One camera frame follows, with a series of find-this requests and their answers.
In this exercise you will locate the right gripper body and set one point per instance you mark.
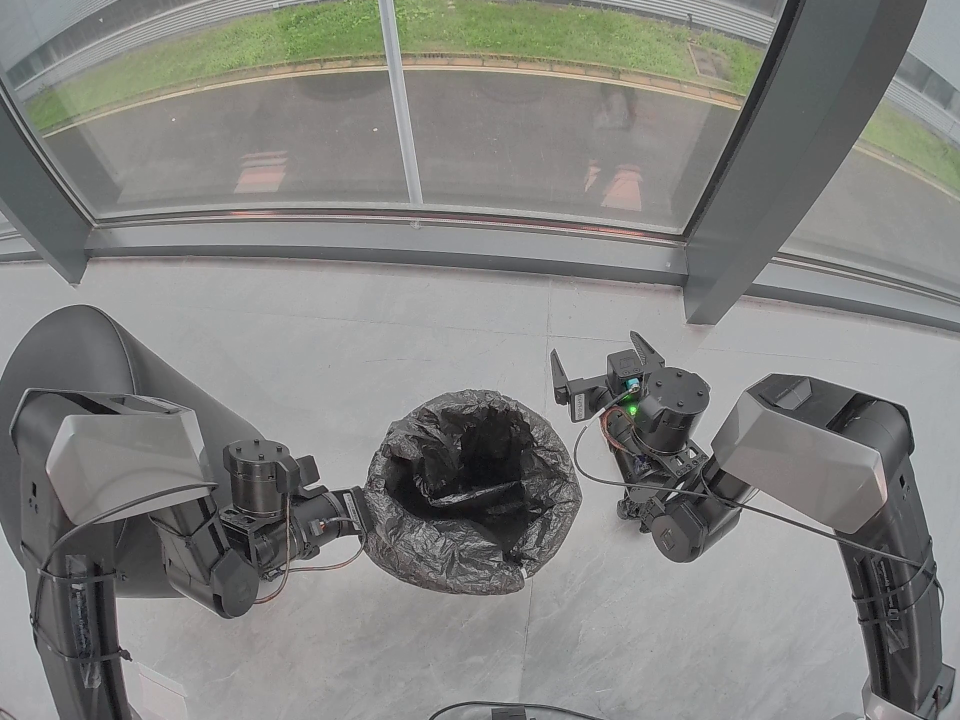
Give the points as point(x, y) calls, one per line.
point(621, 373)

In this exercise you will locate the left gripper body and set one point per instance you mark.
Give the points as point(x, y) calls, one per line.
point(330, 513)

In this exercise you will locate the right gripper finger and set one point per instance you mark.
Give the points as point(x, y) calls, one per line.
point(656, 358)
point(639, 347)

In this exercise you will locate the black plastic bag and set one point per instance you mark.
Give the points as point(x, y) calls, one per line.
point(450, 552)

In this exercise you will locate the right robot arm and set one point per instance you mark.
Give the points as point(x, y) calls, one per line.
point(795, 454)

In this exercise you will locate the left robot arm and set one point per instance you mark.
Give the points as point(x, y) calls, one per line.
point(120, 454)

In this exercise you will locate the window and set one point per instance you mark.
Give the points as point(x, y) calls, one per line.
point(750, 177)

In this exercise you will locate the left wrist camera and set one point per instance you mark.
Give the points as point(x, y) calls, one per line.
point(301, 471)

